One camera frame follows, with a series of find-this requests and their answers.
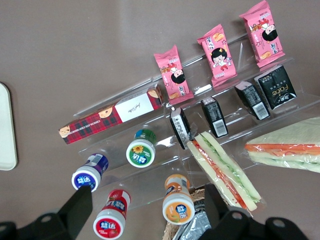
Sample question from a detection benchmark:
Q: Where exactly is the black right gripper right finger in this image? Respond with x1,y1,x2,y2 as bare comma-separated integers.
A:
197,184,265,240

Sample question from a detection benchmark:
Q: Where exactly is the wrapped sandwich with green filling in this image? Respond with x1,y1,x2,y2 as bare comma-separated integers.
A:
186,131,267,218

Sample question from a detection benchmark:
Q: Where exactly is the cream rectangular tray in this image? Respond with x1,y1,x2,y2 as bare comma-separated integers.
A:
0,81,18,171

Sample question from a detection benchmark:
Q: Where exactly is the green gum bottle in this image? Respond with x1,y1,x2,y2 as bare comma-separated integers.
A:
125,128,158,168

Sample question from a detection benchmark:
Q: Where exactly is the blue gum bottle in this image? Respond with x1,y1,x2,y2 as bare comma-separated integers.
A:
71,153,110,193

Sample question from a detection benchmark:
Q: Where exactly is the small black snack packet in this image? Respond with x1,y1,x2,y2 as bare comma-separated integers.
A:
201,96,229,138
234,81,271,120
253,65,298,111
169,106,192,151

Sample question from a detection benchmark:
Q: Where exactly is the silver foil container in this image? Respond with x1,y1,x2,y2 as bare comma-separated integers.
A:
178,198,213,240

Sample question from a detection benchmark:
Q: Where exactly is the red plaid cookie box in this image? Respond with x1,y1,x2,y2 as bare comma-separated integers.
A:
58,83,166,145

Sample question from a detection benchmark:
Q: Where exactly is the clear acrylic tiered stand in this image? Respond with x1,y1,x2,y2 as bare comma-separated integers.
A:
72,32,320,203

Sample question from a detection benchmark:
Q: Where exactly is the red gum bottle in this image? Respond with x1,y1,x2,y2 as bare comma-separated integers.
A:
92,189,132,240

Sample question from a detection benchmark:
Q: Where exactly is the pink cartoon snack packet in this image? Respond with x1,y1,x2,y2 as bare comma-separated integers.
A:
196,23,238,88
238,0,286,69
153,44,195,105

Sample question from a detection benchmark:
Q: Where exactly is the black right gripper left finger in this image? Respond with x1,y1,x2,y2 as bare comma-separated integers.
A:
17,186,94,240

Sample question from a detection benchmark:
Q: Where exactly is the oval wicker basket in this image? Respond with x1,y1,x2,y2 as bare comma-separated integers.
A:
162,188,208,240

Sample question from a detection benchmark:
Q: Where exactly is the sandwich with orange filling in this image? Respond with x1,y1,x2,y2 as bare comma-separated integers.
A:
243,116,320,174

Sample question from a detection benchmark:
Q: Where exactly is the orange gum bottle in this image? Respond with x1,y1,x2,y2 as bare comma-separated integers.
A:
161,174,196,225

